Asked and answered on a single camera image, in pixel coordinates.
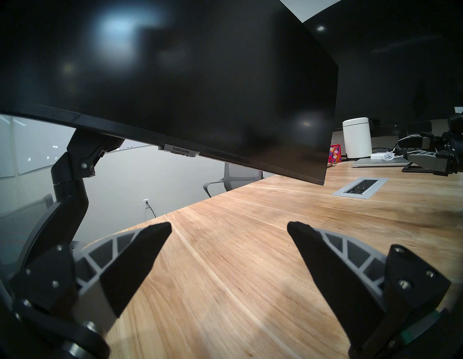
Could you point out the silver closed laptop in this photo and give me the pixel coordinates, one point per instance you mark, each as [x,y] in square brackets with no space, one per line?
[376,163]

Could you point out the black video conference bar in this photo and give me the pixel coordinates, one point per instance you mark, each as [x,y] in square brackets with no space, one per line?
[390,129]

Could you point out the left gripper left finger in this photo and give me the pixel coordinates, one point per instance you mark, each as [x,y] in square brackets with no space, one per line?
[123,267]

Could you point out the large black wall television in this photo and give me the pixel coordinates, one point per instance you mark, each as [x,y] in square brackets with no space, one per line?
[398,72]

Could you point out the white cylindrical canister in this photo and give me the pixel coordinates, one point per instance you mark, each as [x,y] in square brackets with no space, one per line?
[357,139]

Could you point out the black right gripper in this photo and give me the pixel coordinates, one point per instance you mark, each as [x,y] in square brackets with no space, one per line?
[455,152]

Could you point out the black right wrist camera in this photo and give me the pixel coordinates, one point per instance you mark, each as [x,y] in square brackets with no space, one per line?
[456,121]

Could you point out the white power adapter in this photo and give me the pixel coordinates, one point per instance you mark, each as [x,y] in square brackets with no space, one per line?
[379,156]

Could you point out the silver table outlet panel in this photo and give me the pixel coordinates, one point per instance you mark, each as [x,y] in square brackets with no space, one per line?
[360,187]

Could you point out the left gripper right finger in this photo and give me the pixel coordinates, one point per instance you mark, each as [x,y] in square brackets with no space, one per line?
[343,282]

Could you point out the grey mesh office chair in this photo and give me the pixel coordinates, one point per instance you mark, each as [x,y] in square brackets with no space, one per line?
[21,224]
[238,177]

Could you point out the black laptop stand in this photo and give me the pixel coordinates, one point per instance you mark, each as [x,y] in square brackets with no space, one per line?
[416,169]

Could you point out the colourful pink tissue box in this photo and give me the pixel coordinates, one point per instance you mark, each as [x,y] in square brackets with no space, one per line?
[335,153]

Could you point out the curved black Samsung monitor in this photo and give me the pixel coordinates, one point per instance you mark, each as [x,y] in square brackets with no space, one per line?
[181,72]

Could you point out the white glass wall board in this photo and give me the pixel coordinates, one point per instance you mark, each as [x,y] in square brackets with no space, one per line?
[54,155]
[6,148]

